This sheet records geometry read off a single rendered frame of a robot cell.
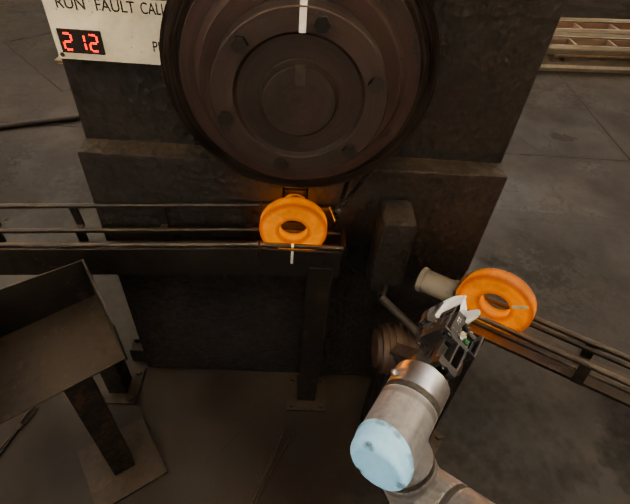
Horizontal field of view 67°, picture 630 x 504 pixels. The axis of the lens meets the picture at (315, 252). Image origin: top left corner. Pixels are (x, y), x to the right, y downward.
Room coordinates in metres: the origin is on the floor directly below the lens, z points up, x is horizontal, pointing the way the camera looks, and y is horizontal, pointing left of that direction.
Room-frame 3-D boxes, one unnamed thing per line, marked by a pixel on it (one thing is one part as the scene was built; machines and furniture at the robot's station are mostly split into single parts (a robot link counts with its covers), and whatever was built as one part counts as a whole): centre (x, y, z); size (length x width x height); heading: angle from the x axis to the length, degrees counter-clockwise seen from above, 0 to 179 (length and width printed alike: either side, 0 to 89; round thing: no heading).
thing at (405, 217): (0.84, -0.18, 0.68); 0.11 x 0.08 x 0.24; 4
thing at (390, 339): (0.70, -0.28, 0.27); 0.22 x 0.13 x 0.53; 94
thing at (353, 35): (0.71, 0.05, 1.11); 0.28 x 0.06 x 0.28; 94
